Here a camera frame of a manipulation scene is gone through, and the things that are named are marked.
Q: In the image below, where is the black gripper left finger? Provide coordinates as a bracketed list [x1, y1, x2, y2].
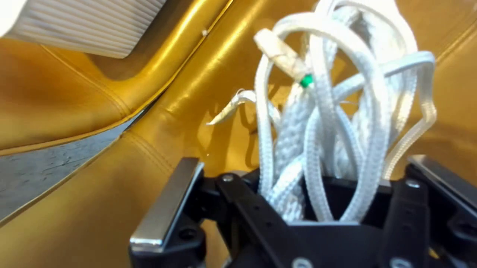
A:
[129, 157, 291, 268]

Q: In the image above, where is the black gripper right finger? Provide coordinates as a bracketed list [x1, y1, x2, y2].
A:
[323, 155, 477, 268]

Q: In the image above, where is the white lace rope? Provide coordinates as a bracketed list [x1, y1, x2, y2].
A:
[206, 0, 440, 225]

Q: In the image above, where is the white thick braided rope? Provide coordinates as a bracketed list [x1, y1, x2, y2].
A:
[253, 27, 326, 224]

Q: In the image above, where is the white ribbed plastic basket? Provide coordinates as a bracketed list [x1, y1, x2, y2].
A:
[0, 0, 169, 61]

